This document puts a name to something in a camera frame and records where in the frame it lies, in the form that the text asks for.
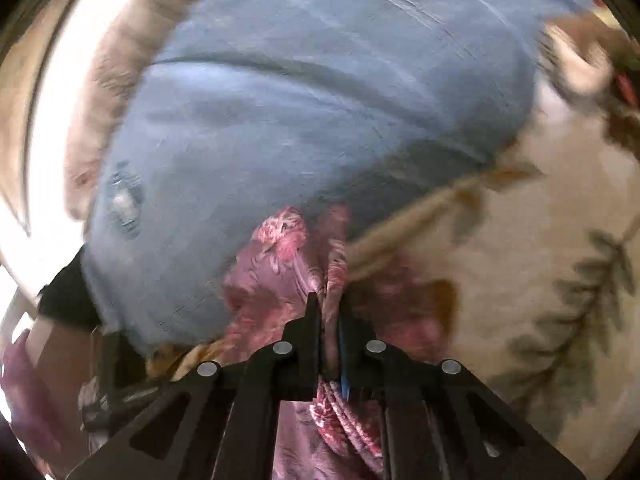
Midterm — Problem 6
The cream leaf print bedsheet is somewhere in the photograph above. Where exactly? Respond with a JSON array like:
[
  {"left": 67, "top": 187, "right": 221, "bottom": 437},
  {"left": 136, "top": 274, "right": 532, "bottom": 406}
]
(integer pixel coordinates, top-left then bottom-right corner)
[{"left": 145, "top": 10, "right": 640, "bottom": 480}]

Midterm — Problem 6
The pink floral garment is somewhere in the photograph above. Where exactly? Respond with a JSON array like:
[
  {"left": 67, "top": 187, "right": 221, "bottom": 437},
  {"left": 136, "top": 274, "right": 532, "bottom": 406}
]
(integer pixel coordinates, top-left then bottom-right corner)
[{"left": 220, "top": 205, "right": 457, "bottom": 480}]

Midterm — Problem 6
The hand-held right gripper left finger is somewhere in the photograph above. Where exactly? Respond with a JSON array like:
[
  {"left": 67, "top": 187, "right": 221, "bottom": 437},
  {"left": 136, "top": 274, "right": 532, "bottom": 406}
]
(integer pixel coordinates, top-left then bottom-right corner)
[{"left": 67, "top": 293, "right": 322, "bottom": 480}]

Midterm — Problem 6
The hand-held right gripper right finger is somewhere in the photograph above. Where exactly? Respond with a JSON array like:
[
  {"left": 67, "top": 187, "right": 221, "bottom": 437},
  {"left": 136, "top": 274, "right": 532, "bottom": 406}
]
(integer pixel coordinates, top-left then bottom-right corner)
[{"left": 339, "top": 304, "right": 587, "bottom": 480}]

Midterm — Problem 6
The blue striped blanket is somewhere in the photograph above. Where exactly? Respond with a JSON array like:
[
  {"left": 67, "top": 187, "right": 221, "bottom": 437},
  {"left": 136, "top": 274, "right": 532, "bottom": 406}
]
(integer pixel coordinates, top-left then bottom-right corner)
[{"left": 80, "top": 0, "right": 597, "bottom": 357}]

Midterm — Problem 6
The purple cloth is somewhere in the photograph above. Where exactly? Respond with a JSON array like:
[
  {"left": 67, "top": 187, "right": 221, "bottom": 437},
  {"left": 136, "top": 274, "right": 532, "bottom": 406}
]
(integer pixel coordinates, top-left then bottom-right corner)
[{"left": 0, "top": 329, "right": 63, "bottom": 466}]

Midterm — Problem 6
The dark cloth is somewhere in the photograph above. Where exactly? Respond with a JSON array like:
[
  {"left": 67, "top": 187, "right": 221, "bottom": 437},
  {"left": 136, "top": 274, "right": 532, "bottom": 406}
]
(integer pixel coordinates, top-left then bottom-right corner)
[{"left": 37, "top": 250, "right": 103, "bottom": 332}]

